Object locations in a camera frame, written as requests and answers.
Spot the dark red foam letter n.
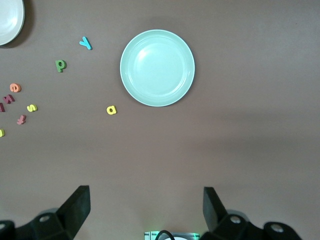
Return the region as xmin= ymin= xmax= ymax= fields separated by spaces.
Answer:
xmin=1 ymin=94 xmax=16 ymax=105

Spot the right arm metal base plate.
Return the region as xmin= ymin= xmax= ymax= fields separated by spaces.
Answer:
xmin=144 ymin=231 xmax=201 ymax=240

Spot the pale green round plate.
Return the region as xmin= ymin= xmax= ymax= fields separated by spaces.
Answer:
xmin=119 ymin=29 xmax=196 ymax=108

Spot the teal foam letter y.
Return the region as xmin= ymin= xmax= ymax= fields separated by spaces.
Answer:
xmin=79 ymin=36 xmax=93 ymax=51

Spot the beige round plate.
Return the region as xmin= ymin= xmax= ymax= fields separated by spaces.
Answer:
xmin=0 ymin=0 xmax=26 ymax=47

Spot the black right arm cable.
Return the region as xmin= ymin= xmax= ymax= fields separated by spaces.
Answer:
xmin=156 ymin=229 xmax=174 ymax=240

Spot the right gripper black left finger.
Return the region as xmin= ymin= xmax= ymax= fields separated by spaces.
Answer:
xmin=0 ymin=184 xmax=92 ymax=240

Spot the green foam letter p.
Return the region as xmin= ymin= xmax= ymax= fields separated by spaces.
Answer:
xmin=55 ymin=59 xmax=67 ymax=74

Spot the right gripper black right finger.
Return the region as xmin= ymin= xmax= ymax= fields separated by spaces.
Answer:
xmin=199 ymin=186 xmax=304 ymax=240

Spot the brown table cover sheet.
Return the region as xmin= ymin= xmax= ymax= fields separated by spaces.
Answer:
xmin=0 ymin=0 xmax=320 ymax=240

